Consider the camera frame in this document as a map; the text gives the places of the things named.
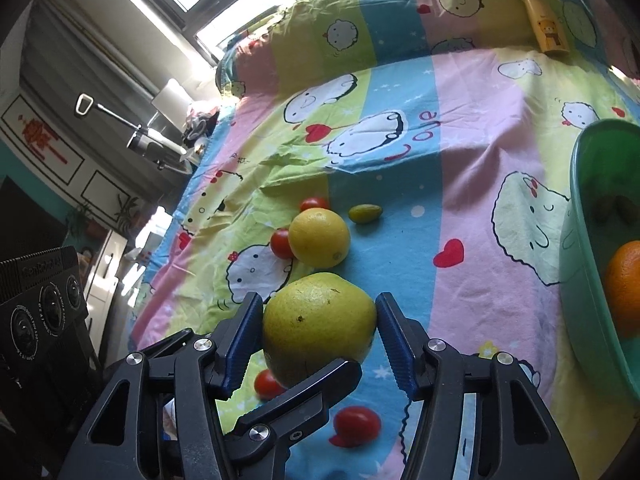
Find yellow lemon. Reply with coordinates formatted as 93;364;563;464
288;207;352;269

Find yellow bear print bottle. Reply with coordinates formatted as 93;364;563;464
517;0;571;57

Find yellow-green lemon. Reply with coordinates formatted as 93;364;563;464
262;272;378;388

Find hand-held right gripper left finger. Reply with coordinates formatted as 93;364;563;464
74;292;266;480

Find upright vacuum cleaner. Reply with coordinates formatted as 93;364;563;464
75;92;193;173

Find white air purifier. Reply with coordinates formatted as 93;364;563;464
151;78;193;126

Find green leafy plant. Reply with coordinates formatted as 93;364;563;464
112;196;143;233

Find white framed wall panel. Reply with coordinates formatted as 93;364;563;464
80;170;132;231

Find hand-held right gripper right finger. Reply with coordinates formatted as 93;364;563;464
375;292;581;480

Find framed cross-stitch picture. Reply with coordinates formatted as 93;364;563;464
0;92;83;186

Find white carton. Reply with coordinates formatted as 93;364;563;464
137;207;173;256

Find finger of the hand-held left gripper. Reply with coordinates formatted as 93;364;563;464
230;357;363;466

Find cartoon print bedsheet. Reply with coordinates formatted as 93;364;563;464
127;0;640;480

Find green olive fruit right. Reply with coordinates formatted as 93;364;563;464
348;204;383;225

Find green plastic bowl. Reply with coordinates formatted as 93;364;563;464
560;119;640;411

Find cartoon print pillow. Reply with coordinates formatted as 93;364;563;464
217;0;640;93

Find pile of clothes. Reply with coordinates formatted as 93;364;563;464
182;102;221;146

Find large orange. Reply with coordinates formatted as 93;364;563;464
602;241;640;341

